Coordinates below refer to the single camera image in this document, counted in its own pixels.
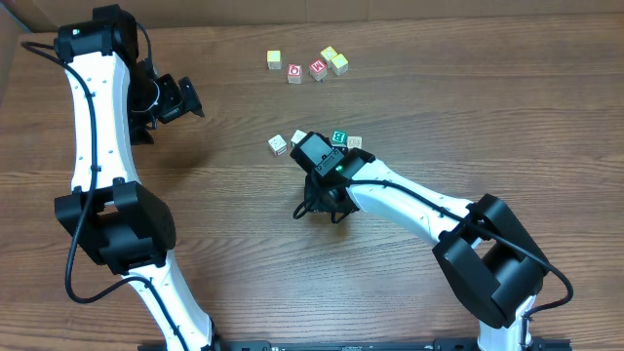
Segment green wooden block letter B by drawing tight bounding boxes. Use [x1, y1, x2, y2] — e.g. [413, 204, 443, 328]
[331, 130, 347, 146]

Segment tan wooden block blue side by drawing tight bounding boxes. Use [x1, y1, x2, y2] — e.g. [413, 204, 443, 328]
[346, 136, 363, 149]

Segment red wooden block letter O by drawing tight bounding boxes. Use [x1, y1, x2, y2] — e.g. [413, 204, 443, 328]
[287, 64, 302, 84]

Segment red wooden block letter E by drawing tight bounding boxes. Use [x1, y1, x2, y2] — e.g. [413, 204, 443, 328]
[309, 58, 328, 82]

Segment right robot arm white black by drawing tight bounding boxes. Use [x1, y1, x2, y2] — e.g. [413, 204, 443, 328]
[291, 132, 547, 350]

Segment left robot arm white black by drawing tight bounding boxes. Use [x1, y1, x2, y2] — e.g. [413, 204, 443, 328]
[54, 5, 227, 350]

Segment white wooden block green side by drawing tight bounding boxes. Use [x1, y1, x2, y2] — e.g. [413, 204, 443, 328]
[291, 130, 307, 147]

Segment white wooden block red drawing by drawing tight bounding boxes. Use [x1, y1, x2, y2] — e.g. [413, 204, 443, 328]
[268, 135, 288, 156]

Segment yellow wooden block far left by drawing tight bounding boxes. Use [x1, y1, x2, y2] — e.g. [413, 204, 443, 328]
[266, 50, 282, 70]

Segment yellow wooden block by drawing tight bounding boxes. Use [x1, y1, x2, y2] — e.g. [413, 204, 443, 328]
[331, 54, 349, 76]
[320, 46, 337, 67]
[266, 50, 282, 70]

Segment yellow wooden block far right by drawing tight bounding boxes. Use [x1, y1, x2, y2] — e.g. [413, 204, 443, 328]
[331, 54, 349, 76]

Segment yellow wooden block upper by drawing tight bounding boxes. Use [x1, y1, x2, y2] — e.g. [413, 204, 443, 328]
[320, 46, 337, 67]

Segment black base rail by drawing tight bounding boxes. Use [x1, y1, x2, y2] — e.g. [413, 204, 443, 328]
[137, 337, 572, 351]

